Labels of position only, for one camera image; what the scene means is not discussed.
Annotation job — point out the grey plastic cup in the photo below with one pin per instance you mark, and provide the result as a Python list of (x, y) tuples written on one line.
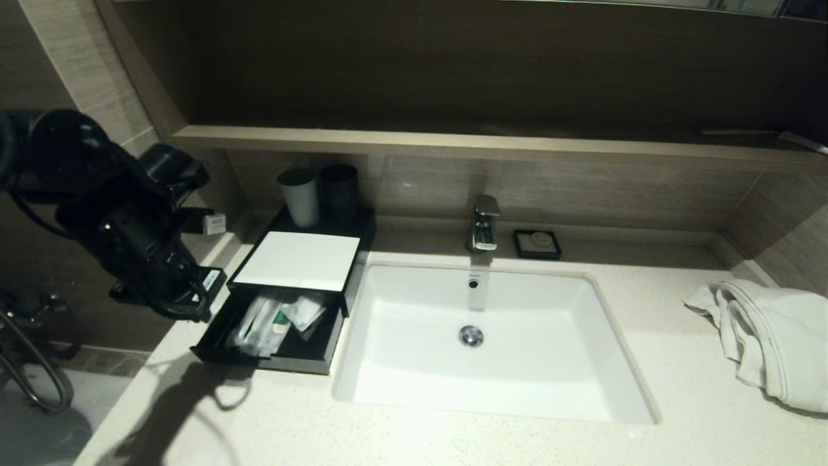
[(301, 197)]

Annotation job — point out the black square soap dish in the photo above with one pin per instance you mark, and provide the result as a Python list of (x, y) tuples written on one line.
[(518, 251)]

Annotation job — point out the black plastic cup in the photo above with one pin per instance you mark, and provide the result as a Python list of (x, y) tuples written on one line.
[(339, 191)]

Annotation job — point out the chrome sink drain plug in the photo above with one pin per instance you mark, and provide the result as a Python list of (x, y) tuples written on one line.
[(471, 336)]

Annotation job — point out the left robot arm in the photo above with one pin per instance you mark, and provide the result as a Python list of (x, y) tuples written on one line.
[(77, 168)]

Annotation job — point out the white crumpled towel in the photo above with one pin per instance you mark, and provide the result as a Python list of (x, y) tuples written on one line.
[(776, 336)]

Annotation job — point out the chrome faucet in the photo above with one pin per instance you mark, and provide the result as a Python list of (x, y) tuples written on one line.
[(484, 226)]

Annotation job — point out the toothbrush with green mark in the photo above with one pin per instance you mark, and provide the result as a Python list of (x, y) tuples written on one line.
[(249, 327)]

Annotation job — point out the small clear cotton packet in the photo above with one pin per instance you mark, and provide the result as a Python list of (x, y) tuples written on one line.
[(303, 310)]

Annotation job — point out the black sliding drawer tray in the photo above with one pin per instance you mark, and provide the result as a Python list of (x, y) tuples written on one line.
[(310, 356)]

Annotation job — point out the round white soap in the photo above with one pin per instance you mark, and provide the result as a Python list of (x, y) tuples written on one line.
[(540, 243)]

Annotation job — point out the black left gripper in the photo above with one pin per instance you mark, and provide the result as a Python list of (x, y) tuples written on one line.
[(162, 278)]

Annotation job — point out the wooden wall shelf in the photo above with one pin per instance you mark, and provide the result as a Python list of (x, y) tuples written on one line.
[(453, 145)]

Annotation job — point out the white ceramic sink basin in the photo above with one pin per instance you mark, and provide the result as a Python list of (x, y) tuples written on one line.
[(550, 349)]

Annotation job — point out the black drawer amenity box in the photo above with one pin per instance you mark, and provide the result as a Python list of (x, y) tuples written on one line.
[(362, 246)]

